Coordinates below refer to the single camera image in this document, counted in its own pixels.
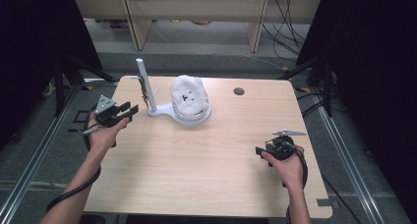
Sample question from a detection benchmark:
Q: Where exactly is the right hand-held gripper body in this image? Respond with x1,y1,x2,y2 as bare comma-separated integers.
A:
264,129,308,161

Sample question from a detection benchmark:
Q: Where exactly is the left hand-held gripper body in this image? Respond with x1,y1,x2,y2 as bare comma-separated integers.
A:
94,94,131,128

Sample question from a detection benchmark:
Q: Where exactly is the green orange lanyard keychain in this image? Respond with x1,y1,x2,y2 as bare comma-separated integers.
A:
139,74,150,111

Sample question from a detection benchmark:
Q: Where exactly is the white hook stand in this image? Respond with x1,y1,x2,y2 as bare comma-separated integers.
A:
130,57,212,127

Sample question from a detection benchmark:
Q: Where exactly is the white plush bear hat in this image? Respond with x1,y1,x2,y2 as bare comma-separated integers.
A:
169,74,209,116

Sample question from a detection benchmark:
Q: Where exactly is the person's left hand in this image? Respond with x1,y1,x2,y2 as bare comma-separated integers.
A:
87,113,131,153

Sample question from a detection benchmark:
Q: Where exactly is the person's right hand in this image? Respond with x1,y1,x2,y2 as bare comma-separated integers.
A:
261,143,307,190

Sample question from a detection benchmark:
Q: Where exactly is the black tripod stand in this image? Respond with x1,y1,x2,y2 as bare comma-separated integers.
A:
52,51,116,118
277,55,335,118

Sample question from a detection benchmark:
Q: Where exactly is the black curtain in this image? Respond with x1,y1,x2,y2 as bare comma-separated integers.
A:
296,0,417,218
0,0,103,149

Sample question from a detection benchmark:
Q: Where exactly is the beige wooden cabinet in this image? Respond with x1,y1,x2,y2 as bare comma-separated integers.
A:
72,0,323,54

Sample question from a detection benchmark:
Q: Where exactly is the silver cable plug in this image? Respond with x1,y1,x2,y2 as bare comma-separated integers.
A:
81,125,101,136

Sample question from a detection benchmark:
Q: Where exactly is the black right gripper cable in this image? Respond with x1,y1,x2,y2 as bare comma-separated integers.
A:
280,140,310,224

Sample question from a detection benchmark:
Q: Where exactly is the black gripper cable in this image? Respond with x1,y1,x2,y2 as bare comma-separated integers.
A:
280,140,310,224
44,110,103,214

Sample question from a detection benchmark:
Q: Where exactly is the aluminium floor rail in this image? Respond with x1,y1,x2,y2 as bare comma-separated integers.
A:
313,94,386,224
0,84,83,224

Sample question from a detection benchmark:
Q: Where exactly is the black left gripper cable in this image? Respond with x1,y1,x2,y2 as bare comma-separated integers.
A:
44,110,103,214

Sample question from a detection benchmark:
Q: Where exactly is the white floor cable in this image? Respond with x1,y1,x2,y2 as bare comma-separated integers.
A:
240,52,287,72

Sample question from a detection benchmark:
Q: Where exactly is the bundle of black floor cables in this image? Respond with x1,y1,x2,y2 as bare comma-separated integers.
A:
261,0,313,62

